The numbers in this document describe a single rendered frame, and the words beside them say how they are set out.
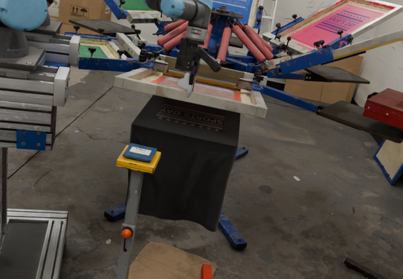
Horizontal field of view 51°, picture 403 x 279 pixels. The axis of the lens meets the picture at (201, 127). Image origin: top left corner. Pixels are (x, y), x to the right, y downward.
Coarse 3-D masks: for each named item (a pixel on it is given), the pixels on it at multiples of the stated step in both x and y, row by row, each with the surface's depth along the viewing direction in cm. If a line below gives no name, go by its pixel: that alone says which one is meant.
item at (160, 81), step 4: (164, 76) 218; (168, 76) 221; (152, 80) 194; (156, 80) 196; (160, 80) 199; (164, 80) 202; (168, 80) 204; (160, 84) 187; (164, 84) 190; (168, 84) 192; (172, 84) 195; (176, 84) 198; (180, 88) 187; (196, 88) 197
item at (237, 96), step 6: (204, 84) 219; (198, 90) 193; (204, 90) 197; (210, 90) 201; (216, 90) 206; (234, 90) 220; (240, 90) 225; (216, 96) 186; (222, 96) 190; (228, 96) 194; (234, 96) 198
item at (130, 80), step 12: (132, 72) 181; (144, 72) 194; (156, 72) 226; (120, 84) 159; (132, 84) 159; (144, 84) 158; (156, 84) 160; (168, 96) 159; (180, 96) 158; (192, 96) 158; (204, 96) 158; (252, 96) 193; (228, 108) 158; (240, 108) 157; (252, 108) 157; (264, 108) 157
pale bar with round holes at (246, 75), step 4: (148, 52) 239; (160, 56) 237; (164, 56) 237; (164, 60) 238; (244, 76) 237; (248, 76) 236; (252, 76) 236; (264, 76) 237; (264, 80) 236; (264, 84) 236
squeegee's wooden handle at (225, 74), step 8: (168, 56) 214; (168, 64) 214; (200, 64) 213; (184, 72) 215; (200, 72) 214; (208, 72) 214; (224, 72) 213; (232, 72) 213; (240, 72) 212; (224, 80) 214; (232, 80) 214
